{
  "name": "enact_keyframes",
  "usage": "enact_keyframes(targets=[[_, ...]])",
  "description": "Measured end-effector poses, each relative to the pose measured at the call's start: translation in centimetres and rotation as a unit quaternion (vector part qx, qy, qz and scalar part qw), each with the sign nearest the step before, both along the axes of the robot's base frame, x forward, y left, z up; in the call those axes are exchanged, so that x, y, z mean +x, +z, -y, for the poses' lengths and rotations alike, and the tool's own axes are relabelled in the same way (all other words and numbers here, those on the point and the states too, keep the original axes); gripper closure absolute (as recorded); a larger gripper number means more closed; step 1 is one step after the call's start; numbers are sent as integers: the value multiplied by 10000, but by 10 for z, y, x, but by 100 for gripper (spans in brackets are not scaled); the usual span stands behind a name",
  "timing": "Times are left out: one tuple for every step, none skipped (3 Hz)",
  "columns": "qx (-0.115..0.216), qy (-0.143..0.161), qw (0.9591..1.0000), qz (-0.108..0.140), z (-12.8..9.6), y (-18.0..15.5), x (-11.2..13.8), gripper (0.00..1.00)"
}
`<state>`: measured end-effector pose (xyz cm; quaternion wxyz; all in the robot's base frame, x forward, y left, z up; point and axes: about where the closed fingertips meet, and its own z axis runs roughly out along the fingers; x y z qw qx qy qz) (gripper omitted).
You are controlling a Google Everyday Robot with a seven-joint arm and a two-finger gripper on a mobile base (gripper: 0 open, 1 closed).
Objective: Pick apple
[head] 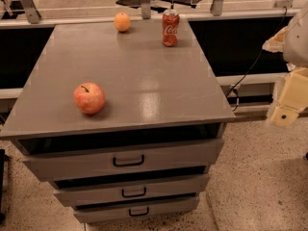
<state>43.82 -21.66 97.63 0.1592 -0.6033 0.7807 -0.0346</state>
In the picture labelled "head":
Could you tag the red cola can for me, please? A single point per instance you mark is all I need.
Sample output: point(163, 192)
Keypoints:
point(170, 23)

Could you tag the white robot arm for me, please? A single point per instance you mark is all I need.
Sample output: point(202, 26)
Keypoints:
point(295, 52)

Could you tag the orange fruit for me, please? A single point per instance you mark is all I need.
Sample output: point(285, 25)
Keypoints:
point(122, 22)

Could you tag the grey metal railing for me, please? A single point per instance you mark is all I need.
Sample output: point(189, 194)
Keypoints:
point(31, 13)

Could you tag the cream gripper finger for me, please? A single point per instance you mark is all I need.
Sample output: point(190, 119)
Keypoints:
point(290, 98)
point(275, 43)

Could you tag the red yellow apple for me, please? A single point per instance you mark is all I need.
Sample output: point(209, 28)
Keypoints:
point(89, 98)

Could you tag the grey drawer cabinet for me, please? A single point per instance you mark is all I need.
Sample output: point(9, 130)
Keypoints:
point(154, 94)

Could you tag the grey drawer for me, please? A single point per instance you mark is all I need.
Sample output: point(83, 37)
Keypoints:
point(123, 160)
point(138, 209)
point(125, 191)

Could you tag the top grey drawer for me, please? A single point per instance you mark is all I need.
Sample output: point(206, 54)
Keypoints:
point(123, 160)

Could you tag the middle grey drawer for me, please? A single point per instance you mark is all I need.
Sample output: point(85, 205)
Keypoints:
point(125, 191)

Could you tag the bottom grey drawer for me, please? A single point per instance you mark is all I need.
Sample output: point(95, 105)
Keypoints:
point(138, 209)

